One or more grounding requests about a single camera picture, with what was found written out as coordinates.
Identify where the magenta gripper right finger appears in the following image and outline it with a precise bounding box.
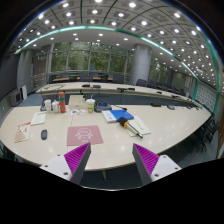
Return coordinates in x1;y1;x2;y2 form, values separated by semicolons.
132;144;181;185

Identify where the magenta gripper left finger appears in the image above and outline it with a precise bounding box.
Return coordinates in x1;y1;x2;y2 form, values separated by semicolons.
41;143;91;185

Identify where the pink mouse pad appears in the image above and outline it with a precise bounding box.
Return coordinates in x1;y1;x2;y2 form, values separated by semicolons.
67;125;103;146

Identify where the black computer mouse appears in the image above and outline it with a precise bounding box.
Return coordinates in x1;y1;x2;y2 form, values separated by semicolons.
41;129;47;140

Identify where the white document under umbrella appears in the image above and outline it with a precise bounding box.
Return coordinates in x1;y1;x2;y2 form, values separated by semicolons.
129;116;151;136

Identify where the white paper sheet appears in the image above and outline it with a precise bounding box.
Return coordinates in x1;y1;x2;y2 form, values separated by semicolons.
31;112;46;125

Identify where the red and white booklet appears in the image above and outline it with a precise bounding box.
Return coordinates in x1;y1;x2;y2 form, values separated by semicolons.
15;122;31;143

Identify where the black office chair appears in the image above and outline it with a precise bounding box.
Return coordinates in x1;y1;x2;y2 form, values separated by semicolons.
195;117;220;152

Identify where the blue book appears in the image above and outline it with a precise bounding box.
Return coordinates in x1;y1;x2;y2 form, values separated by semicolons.
110;110;134;122

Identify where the white cup with lid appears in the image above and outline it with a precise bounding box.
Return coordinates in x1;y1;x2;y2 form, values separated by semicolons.
52;101;59;113

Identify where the brown cardboard box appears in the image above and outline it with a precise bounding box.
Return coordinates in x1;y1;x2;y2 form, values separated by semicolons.
69;95;87;109

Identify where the dark conference phone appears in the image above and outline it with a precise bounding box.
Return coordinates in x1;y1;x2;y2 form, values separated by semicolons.
94;103;112;112

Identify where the green and white cup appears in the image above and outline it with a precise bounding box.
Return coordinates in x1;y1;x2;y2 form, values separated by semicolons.
86;99;95;113

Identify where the white paper cup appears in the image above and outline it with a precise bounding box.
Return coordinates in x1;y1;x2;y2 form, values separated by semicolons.
44;99;51;113

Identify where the orange water bottle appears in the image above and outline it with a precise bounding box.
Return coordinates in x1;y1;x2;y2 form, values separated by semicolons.
58;92;66;113

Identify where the grey round pillar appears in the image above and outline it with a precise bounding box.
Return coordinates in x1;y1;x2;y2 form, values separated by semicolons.
130;44;152;84

